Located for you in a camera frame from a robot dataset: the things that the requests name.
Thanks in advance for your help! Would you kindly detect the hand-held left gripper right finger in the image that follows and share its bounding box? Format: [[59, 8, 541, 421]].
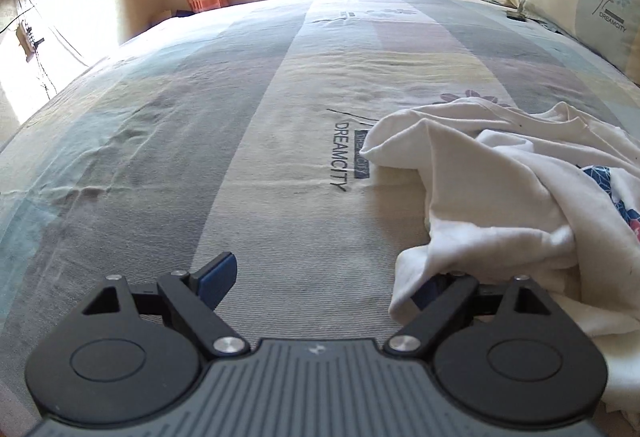
[[384, 270, 557, 359]]

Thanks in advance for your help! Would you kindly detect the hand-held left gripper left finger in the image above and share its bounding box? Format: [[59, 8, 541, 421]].
[[81, 252, 251, 359]]

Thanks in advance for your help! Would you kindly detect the white t-shirt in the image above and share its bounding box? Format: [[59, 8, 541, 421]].
[[357, 97, 640, 410]]

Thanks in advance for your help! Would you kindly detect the power strip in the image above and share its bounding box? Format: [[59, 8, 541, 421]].
[[15, 19, 45, 62]]

